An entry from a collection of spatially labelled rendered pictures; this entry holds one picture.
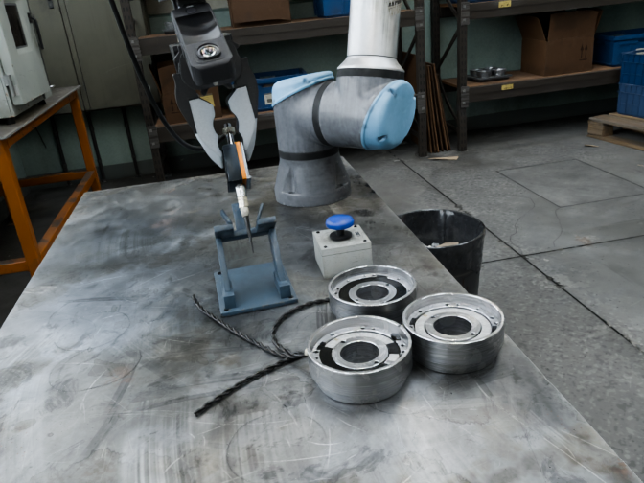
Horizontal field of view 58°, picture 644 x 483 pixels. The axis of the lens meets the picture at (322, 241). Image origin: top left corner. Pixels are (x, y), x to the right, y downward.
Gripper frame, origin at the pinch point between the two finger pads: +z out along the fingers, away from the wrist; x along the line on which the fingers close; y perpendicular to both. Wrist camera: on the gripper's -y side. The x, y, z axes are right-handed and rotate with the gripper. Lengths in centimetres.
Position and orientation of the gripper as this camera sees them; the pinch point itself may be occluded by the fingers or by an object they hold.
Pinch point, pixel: (233, 155)
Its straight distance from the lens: 74.4
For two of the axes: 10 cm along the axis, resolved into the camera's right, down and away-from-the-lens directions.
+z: 1.9, 8.9, 4.1
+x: -9.3, 2.9, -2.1
